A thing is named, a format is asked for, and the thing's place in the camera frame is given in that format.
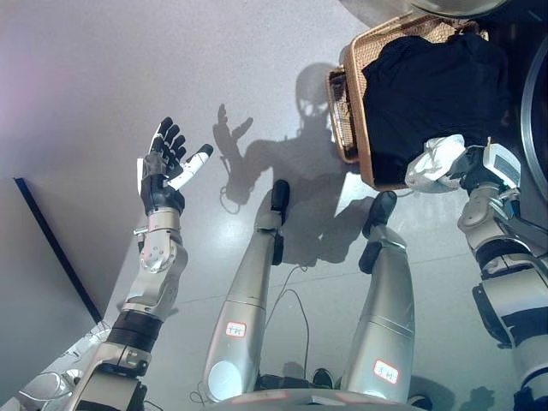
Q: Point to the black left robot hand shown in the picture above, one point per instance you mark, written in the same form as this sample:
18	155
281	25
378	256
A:
164	171

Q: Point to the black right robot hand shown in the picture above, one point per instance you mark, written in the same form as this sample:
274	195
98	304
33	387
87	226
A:
496	162

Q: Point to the white garment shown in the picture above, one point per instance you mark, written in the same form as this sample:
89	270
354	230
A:
432	164

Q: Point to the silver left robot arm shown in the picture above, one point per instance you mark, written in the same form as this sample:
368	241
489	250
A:
158	252

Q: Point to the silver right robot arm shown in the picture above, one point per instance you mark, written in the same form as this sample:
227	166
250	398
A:
505	295

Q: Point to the washing machine drum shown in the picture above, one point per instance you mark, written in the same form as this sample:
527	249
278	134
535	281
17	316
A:
537	107

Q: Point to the tan wicker laundry basket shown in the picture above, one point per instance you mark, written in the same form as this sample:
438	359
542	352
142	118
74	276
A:
357	111

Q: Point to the round washing machine door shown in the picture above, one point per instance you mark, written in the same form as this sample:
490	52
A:
449	5

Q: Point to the black garment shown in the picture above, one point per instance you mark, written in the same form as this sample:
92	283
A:
428	94

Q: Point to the black baseboard strip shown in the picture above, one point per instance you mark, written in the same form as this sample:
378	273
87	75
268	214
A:
55	248

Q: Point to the silver left robot leg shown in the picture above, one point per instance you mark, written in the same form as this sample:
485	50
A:
244	299

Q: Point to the silver robot leg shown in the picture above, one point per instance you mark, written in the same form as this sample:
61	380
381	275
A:
385	299
244	299

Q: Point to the silver right robot leg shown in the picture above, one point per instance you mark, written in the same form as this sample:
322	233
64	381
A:
385	299

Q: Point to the grey robot torso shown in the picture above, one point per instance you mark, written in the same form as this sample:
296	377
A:
308	400

